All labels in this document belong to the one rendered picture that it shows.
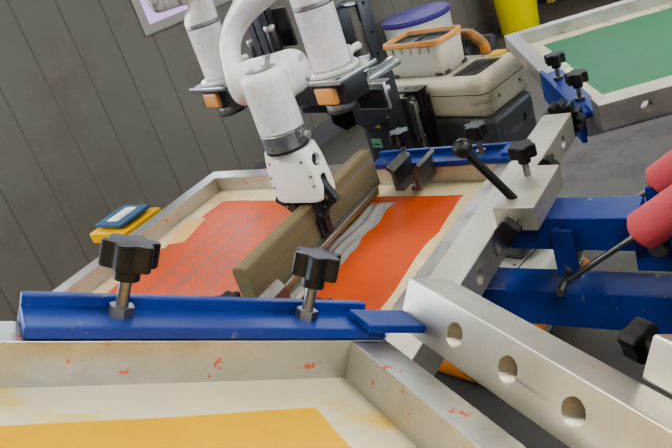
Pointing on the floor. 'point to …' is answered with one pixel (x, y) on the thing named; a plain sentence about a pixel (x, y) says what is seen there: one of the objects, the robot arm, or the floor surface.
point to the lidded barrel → (417, 19)
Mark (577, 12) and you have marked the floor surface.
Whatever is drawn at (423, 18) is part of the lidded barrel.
